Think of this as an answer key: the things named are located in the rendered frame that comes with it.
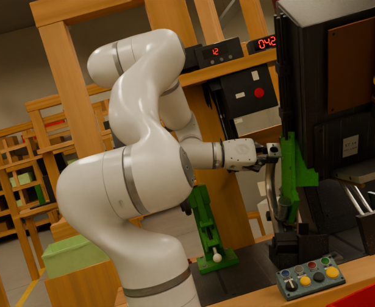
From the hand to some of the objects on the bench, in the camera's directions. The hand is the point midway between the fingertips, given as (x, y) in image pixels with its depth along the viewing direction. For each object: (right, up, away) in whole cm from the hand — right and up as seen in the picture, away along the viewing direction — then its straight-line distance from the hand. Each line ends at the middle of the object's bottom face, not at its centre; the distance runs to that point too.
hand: (270, 155), depth 146 cm
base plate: (+22, -28, +2) cm, 36 cm away
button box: (+6, -36, -29) cm, 47 cm away
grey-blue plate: (+31, -24, -14) cm, 42 cm away
